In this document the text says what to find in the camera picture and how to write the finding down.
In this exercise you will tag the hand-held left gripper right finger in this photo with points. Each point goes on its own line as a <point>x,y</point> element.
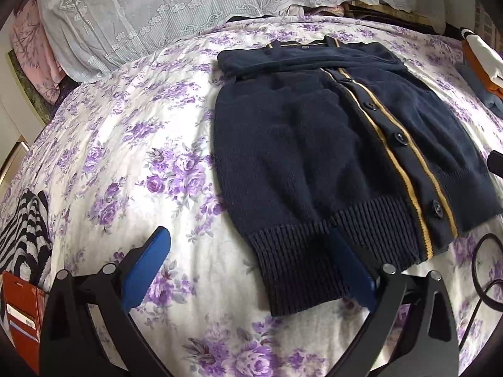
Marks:
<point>353,269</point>

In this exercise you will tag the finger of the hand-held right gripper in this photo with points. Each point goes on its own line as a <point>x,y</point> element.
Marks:
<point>497,163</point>

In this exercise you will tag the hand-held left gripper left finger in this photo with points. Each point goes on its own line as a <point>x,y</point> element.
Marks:
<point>145,271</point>

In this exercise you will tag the navy knit cardigan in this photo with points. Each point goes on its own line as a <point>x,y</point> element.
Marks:
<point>294,157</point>

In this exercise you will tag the dark folded clothes stack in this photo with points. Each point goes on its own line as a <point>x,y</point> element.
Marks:
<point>393,15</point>

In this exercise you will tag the pale pink folded clothes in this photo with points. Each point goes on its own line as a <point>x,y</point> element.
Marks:
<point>314,10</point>

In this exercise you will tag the blue folded garment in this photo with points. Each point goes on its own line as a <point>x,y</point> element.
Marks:
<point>477,88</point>

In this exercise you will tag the white folded garment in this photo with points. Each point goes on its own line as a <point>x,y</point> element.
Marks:
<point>487,59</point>

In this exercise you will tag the orange folded garment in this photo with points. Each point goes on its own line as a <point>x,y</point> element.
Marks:
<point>469,57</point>

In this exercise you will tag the purple floral bed sheet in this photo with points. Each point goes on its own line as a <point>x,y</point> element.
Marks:
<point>137,145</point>

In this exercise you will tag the black white striped garment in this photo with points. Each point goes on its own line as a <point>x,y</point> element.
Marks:
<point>23,235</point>

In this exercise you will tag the red wallet case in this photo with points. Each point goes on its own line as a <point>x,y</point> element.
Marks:
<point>19,302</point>

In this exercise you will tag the pink floral pillow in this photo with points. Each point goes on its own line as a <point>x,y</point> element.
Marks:
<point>33,47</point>

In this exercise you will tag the white lace cover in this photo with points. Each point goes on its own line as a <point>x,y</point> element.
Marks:
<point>157,8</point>

